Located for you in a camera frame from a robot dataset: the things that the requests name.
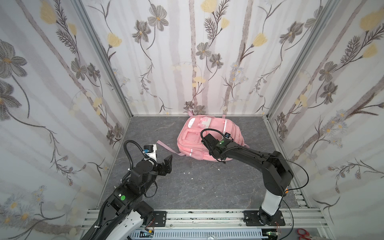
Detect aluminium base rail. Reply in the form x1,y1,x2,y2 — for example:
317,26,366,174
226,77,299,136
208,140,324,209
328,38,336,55
80,208,334,240

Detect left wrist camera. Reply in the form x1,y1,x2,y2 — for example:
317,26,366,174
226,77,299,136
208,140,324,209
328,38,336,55
143,144,157,162

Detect white cable duct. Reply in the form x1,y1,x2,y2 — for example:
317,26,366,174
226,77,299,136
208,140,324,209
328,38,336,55
127,229,268,240

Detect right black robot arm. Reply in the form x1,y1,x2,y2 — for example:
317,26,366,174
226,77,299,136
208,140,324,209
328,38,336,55
200,128,310,226

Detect pink backpack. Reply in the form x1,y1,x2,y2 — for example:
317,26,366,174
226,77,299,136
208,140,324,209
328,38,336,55
156,110,250,162

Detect red scissors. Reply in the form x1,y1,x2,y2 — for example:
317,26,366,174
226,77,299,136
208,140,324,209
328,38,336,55
297,229,311,240

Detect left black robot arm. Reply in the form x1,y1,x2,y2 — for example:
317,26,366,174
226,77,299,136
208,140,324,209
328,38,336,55
82,140,173,240

